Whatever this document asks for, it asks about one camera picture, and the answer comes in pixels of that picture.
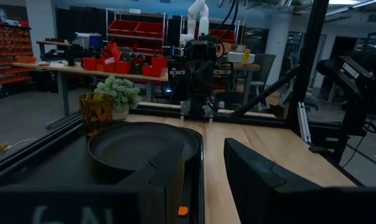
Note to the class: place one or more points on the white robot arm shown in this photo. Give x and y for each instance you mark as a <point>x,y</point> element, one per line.
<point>199,15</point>

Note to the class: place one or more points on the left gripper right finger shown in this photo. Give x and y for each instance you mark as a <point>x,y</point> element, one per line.
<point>300,205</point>

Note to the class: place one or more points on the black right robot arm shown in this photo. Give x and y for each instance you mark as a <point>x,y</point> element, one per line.
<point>195,109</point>

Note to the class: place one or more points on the grey office chair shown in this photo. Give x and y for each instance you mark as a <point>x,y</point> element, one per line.
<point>264,71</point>

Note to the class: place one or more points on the black plate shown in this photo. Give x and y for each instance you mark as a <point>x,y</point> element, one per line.
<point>129,149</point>

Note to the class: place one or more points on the green plant in white pot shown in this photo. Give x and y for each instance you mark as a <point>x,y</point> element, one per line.
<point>122,91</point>

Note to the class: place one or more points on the yellow floor plug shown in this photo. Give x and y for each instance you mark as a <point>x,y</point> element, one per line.
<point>1,147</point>

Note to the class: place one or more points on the blue bin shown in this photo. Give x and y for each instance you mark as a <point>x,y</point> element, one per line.
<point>95,41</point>

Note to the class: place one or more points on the red parts drawer wall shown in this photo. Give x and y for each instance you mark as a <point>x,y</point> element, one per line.
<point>7,53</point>

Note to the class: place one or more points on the black tray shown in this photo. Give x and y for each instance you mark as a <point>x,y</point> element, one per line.
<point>51,168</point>

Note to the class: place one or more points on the silver frame bracket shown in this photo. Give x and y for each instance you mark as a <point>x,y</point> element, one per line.
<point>303,124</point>

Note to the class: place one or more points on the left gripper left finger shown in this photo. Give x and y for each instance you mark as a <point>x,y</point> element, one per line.
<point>66,205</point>

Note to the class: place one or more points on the wooden-top workbench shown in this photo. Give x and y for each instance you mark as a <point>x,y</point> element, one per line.
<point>82,71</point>

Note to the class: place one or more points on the white box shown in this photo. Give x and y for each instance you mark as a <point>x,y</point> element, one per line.
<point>237,57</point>

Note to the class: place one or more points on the metal shelf rack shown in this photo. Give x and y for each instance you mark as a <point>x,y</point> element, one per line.
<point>135,29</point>

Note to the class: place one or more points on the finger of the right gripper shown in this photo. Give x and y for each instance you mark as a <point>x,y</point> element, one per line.
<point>204,88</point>
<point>196,88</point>

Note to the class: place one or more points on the amber glass cup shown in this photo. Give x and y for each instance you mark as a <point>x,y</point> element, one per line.
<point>96,113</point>

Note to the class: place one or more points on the yellow bottle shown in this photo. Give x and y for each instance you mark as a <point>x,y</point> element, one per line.
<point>247,56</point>

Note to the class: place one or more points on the red bin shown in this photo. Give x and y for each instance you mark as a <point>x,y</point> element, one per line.
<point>113,51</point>
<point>89,63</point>
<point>122,67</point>
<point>155,67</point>

